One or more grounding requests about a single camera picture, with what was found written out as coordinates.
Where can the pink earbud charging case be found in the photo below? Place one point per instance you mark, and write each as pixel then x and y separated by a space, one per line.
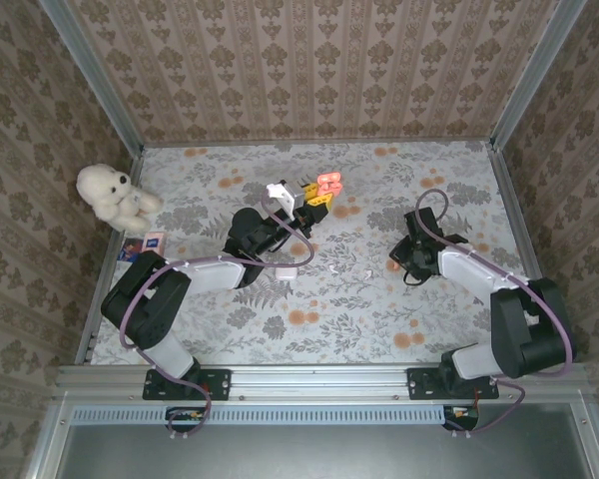
pixel 329 178

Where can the white earbud charging case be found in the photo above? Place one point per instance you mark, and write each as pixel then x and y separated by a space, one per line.
pixel 285 274

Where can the right black-and-white robot arm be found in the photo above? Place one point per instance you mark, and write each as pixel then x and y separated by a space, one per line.
pixel 529 329

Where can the left black-and-white robot arm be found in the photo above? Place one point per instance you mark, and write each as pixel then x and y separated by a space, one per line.
pixel 145 309

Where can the dark blue card packet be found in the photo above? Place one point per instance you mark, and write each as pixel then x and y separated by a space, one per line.
pixel 131 248

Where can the white teddy bear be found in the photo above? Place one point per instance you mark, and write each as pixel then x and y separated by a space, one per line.
pixel 112 194

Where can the grey metal sheet panel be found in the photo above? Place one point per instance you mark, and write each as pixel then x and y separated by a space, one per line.
pixel 319 454

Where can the aluminium table back rail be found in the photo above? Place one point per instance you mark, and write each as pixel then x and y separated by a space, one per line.
pixel 319 142

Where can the aluminium table side rail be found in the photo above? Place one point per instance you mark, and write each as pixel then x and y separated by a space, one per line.
pixel 86 346
pixel 511 199

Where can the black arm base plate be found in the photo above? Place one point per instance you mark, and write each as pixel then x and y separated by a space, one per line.
pixel 214 384
pixel 421 384

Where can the aluminium mounting rail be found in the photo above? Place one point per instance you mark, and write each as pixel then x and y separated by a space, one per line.
pixel 319 381

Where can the aluminium frame corner post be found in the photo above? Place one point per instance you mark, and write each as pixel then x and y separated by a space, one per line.
pixel 539 75
pixel 92 75

